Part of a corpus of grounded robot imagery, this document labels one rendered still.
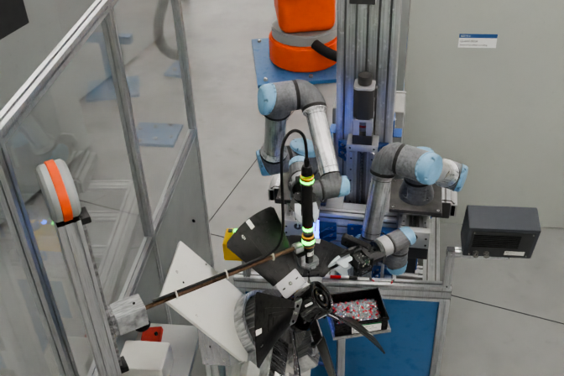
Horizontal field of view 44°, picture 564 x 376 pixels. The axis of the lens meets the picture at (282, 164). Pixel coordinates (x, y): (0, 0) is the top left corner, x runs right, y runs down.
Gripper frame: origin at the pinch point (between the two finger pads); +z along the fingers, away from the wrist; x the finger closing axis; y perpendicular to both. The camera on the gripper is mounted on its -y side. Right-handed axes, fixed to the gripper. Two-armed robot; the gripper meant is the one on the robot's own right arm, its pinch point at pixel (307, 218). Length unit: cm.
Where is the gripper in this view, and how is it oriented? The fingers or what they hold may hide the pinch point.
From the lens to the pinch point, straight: 222.5
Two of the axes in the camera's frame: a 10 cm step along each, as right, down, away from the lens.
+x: -10.0, 0.7, -0.3
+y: 0.4, 8.2, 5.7
